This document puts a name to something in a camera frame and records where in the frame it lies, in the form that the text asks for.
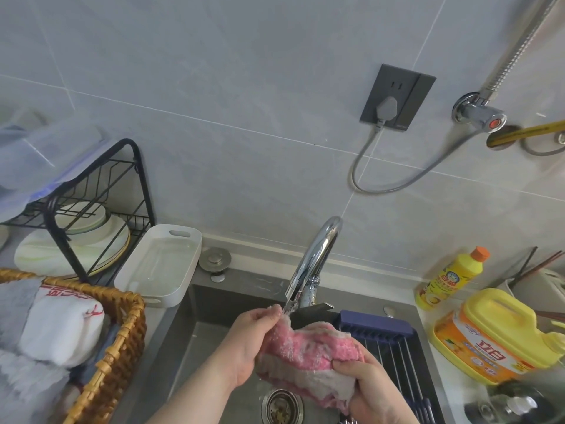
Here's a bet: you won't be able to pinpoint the person's left hand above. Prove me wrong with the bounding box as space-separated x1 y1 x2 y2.
213 304 284 389

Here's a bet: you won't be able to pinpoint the person's right hand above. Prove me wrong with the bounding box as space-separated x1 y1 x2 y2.
331 350 421 424

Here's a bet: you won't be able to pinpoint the pink and grey dishcloth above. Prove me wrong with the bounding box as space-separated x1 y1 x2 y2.
255 315 366 416

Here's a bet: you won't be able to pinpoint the person's left forearm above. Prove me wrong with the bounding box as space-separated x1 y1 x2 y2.
146 371 242 424

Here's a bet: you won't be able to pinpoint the blue sink drying rack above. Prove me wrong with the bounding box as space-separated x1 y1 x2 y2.
331 310 446 424

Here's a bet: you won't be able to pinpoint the grey steel sink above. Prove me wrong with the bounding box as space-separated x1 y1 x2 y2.
118 268 447 424

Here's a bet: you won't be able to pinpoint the round metal sink cap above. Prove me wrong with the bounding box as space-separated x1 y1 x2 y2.
199 247 232 272

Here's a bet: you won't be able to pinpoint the metal sink drain strainer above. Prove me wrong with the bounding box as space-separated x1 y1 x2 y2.
261 388 305 424

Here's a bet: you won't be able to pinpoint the chrome kitchen faucet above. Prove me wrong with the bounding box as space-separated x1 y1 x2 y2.
285 216 344 317

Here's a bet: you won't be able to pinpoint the white rectangular tray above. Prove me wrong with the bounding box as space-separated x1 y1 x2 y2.
114 224 203 309

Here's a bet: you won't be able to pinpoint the small yellow detergent bottle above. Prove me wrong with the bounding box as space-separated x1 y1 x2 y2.
414 246 491 312

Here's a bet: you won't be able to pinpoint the woven wicker basket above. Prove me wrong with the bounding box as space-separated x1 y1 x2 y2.
0 268 147 424

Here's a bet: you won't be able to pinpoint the large yellow detergent jug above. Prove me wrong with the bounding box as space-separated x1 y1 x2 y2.
429 288 565 387

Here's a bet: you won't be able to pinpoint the white towel with red print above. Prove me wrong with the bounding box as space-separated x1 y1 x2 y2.
18 284 106 368

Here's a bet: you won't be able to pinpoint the stacked white bowls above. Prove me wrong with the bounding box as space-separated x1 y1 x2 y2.
55 201 107 235

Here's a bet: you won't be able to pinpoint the dark wooden chopstick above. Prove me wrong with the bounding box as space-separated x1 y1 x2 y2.
510 246 539 281

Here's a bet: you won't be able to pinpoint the white utensil holder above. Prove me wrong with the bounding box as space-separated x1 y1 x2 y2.
494 268 565 337

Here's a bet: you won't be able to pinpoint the large white plate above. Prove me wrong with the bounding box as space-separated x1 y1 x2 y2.
14 215 132 279

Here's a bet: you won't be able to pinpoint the reddish wooden chopstick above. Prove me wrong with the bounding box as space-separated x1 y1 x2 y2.
514 251 565 283

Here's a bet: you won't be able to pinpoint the grey power plug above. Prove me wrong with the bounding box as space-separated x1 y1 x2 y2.
375 96 401 127

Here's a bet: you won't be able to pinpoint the grey fluffy towel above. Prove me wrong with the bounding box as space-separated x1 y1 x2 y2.
0 278 46 355

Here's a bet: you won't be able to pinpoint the white fluffy cloth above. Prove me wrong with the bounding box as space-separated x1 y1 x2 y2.
0 349 72 424

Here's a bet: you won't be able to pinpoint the chrome valve with red knob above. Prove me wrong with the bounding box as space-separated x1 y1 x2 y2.
452 92 507 134

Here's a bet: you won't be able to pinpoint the yellow pipe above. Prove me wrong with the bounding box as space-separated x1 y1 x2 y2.
487 120 565 150

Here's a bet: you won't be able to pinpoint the grey power cable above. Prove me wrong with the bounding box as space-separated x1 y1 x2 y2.
351 122 483 194

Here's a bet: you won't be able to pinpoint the black wire dish rack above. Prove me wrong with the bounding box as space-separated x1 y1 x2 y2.
0 138 156 286

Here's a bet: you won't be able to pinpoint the dark grey wall socket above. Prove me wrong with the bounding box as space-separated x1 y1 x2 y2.
360 64 437 132

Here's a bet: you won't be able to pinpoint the flexible metal hose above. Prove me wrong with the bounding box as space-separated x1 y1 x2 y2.
479 0 562 106

